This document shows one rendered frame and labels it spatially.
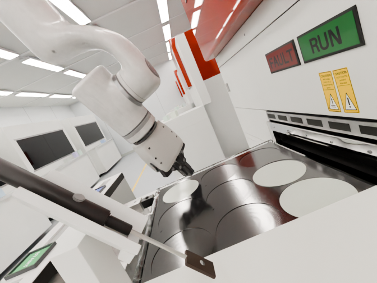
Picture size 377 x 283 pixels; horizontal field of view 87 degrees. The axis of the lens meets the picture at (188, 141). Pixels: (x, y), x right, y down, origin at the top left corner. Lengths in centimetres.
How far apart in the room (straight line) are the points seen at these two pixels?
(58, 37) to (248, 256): 43
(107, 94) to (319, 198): 39
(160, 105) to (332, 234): 819
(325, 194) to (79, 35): 47
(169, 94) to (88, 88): 790
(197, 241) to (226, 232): 5
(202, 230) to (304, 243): 20
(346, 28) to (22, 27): 49
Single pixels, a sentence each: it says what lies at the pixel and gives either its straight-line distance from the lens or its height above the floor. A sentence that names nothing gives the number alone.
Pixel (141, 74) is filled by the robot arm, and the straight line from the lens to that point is 40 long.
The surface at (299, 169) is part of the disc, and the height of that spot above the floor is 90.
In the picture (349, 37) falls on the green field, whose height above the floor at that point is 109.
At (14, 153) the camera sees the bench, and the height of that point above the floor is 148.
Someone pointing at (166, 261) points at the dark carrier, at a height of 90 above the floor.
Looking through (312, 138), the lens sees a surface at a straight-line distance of 49.
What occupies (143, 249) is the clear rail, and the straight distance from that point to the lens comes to 40.
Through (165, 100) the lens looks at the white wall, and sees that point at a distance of 829.
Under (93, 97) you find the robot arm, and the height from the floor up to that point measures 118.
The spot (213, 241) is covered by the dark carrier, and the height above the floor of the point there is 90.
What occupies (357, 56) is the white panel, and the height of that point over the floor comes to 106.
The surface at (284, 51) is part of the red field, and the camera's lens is 48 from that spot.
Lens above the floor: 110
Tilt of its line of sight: 11 degrees down
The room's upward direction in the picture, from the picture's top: 24 degrees counter-clockwise
